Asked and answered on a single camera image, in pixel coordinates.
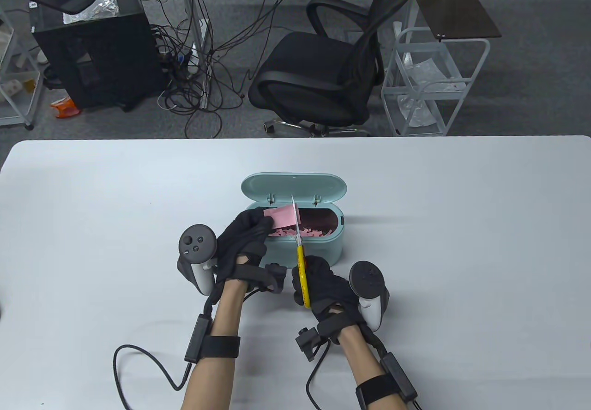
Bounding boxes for person's left hand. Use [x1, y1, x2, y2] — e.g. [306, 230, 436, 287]
[216, 209, 274, 287]

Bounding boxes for person's right hand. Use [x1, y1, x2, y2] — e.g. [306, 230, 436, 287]
[291, 255, 368, 332]

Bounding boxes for red and yellow handled scissors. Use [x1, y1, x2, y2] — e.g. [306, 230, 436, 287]
[291, 194, 314, 309]

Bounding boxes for mint green lidded box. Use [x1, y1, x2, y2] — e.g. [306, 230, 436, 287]
[241, 172, 348, 270]

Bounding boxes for pink waste paper sheet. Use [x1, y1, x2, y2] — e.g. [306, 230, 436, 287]
[264, 205, 301, 228]

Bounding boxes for pile of pink paper pieces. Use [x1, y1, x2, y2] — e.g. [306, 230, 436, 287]
[268, 227, 334, 240]

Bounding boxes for person's left forearm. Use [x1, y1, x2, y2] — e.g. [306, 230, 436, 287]
[180, 283, 247, 410]

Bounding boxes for person's right forearm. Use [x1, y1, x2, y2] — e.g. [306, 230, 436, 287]
[339, 325, 407, 410]

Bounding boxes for grey and white controller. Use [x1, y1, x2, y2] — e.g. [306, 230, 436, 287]
[177, 223, 217, 296]
[349, 261, 389, 330]

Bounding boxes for black sensor module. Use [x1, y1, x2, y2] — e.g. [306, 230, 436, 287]
[185, 314, 213, 363]
[379, 352, 416, 401]

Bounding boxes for black office chair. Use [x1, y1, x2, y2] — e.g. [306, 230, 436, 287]
[248, 0, 422, 137]

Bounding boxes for clear plastic bag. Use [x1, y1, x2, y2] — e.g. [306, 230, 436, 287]
[398, 94, 439, 127]
[404, 57, 467, 92]

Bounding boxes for orange packet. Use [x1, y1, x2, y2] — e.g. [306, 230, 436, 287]
[50, 97, 83, 119]

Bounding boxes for black computer tower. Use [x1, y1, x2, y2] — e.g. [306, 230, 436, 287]
[30, 0, 166, 110]

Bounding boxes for white shelf cart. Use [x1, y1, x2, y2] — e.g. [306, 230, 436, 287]
[0, 4, 47, 131]

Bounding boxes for crumpled silver foil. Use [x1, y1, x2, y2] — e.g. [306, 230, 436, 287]
[62, 0, 121, 25]

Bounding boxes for dark brown board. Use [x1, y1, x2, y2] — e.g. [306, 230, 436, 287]
[413, 0, 502, 40]

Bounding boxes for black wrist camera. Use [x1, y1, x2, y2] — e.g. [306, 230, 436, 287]
[296, 327, 324, 362]
[265, 263, 286, 294]

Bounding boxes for black cable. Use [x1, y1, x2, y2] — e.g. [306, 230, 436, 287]
[306, 343, 333, 410]
[113, 344, 192, 410]

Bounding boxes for black forearm strap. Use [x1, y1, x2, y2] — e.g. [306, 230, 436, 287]
[203, 335, 241, 360]
[356, 373, 402, 408]

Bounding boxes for tangle of black cables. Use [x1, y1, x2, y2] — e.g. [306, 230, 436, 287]
[148, 0, 310, 138]

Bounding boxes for white wire cart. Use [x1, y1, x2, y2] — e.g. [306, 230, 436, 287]
[381, 20, 491, 136]

